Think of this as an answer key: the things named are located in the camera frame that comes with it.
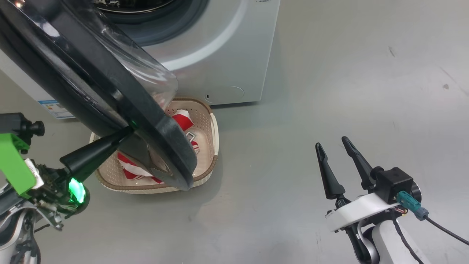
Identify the teal-plug right camera cable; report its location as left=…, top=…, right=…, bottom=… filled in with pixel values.
left=396, top=190, right=469, bottom=246

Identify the dark round washing machine door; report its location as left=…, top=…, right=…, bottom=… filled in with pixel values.
left=0, top=0, right=199, bottom=191

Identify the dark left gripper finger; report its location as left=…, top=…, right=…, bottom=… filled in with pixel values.
left=59, top=126, right=134, bottom=183

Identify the blue energy label sticker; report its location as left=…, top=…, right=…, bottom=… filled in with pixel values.
left=37, top=99, right=76, bottom=120

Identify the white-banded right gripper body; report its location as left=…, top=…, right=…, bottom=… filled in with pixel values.
left=325, top=192, right=400, bottom=232

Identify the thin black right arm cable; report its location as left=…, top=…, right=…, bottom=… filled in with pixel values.
left=390, top=213, right=422, bottom=264

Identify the beige perforated laundry basket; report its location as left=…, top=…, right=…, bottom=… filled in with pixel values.
left=89, top=97, right=220, bottom=194

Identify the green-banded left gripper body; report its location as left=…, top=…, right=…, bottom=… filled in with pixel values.
left=0, top=132, right=91, bottom=231

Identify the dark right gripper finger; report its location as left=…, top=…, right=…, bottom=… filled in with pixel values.
left=341, top=136, right=376, bottom=191
left=315, top=142, right=346, bottom=201

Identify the white front-load washing machine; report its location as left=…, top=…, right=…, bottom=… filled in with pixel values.
left=0, top=0, right=281, bottom=120

